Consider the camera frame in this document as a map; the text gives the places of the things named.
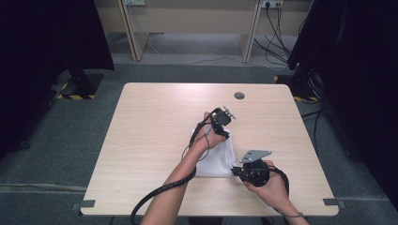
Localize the person's left hand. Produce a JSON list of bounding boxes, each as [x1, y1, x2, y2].
[[196, 112, 228, 150]]

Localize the grey tape strip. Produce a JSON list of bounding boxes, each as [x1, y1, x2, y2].
[[322, 198, 346, 209], [70, 200, 97, 212]]

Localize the black plugged power cables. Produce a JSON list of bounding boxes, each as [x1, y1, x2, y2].
[[253, 2, 306, 68]]

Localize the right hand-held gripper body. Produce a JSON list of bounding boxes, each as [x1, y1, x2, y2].
[[238, 150, 272, 188]]

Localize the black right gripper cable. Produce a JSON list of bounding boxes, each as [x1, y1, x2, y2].
[[266, 165, 304, 218]]

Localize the person's right hand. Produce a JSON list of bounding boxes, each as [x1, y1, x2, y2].
[[243, 160, 290, 210]]

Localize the black floor cables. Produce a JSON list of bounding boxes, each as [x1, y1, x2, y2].
[[300, 106, 328, 153]]

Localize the white printed tank top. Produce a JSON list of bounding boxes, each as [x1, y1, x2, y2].
[[191, 125, 237, 177]]

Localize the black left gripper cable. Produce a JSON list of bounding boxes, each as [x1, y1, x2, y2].
[[130, 107, 220, 225]]

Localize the white floor cable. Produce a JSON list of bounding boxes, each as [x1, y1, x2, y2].
[[137, 29, 283, 69]]

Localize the black curtain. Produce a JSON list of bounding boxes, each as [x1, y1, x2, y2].
[[0, 0, 115, 162], [287, 0, 398, 214]]

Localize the beige wooden desk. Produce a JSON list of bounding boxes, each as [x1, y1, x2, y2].
[[93, 0, 314, 64]]

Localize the black metal stand base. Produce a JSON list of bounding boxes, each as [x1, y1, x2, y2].
[[51, 68, 104, 101], [273, 62, 325, 104]]

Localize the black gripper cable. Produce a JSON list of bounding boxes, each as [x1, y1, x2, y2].
[[130, 107, 220, 225], [266, 165, 304, 218]]

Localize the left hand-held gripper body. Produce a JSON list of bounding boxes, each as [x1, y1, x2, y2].
[[210, 106, 237, 134]]

